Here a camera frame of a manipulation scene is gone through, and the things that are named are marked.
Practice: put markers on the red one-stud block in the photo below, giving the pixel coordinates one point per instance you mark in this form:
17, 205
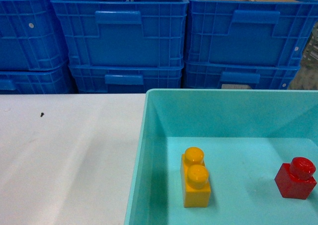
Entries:
296, 180

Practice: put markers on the yellow two-stud block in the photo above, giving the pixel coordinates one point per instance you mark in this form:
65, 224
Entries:
196, 188

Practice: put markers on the blue crate bottom right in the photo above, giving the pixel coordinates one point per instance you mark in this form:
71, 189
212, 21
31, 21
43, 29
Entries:
215, 76

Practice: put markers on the blue crate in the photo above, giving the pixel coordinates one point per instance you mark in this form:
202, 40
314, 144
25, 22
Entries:
31, 36
142, 33
215, 76
249, 33
55, 81
111, 79

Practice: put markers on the blue crate bottom middle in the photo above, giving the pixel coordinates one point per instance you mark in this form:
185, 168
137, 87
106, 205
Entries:
111, 79

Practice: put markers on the teal plastic bin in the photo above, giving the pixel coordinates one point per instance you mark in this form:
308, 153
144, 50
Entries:
246, 135

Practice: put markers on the blue crate top middle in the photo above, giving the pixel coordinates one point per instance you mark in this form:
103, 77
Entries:
142, 33

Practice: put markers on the blue crate bottom left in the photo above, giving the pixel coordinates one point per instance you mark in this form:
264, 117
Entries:
55, 81

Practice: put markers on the blue crate top right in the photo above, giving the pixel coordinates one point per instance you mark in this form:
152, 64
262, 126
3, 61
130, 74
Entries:
249, 33

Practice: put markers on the blue crate top left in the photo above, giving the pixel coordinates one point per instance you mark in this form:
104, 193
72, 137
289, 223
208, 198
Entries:
31, 36

